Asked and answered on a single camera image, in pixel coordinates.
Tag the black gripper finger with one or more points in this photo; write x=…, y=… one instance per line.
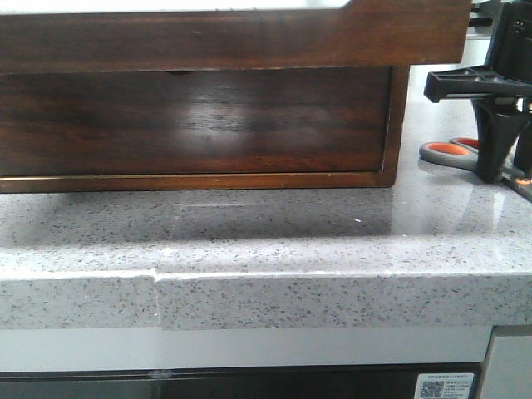
x=522, y=158
x=499, y=123

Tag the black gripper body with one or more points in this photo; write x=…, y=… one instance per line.
x=506, y=72

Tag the grey orange scissors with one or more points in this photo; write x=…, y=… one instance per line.
x=462, y=153

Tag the wooden drawer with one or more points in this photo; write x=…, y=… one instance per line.
x=249, y=124
x=359, y=34

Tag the dark wooden drawer cabinet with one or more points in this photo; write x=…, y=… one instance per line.
x=395, y=124

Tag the grey cabinet door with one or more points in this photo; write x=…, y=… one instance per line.
x=507, y=371

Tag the white QR code sticker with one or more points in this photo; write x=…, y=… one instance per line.
x=444, y=385

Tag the black appliance under counter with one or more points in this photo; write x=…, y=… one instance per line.
x=374, y=381

